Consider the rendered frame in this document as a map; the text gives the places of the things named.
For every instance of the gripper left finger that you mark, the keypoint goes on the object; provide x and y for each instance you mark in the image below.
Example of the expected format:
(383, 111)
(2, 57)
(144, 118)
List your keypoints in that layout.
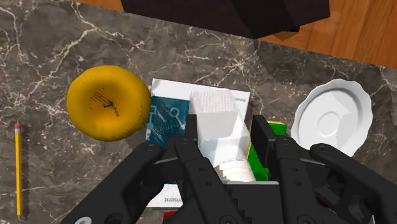
(124, 186)

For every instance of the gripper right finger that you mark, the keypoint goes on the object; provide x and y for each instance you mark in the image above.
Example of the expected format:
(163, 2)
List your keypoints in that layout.
(294, 186)

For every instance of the green box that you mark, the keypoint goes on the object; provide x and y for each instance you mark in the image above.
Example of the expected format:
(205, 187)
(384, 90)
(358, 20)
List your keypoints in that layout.
(258, 166)

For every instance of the small red object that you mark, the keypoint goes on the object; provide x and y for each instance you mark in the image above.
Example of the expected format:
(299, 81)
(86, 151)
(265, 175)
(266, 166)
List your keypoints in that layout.
(168, 217)

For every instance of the yellow round fruit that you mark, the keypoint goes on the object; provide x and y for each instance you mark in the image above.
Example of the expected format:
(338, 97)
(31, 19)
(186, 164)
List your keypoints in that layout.
(124, 124)

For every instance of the white scalloped plate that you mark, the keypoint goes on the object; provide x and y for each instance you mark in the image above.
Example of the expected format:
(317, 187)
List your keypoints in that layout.
(332, 118)

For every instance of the white tube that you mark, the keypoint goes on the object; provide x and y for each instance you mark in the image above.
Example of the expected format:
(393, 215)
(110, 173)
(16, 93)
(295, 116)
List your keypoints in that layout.
(217, 124)

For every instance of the white and teal book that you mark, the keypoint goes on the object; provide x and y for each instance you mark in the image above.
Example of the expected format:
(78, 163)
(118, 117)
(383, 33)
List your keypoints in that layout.
(169, 91)

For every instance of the yellow pencil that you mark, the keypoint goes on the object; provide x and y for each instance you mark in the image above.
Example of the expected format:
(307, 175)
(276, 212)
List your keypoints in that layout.
(18, 173)

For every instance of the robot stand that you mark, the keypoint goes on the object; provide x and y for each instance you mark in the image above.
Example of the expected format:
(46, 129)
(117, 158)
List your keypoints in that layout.
(223, 12)

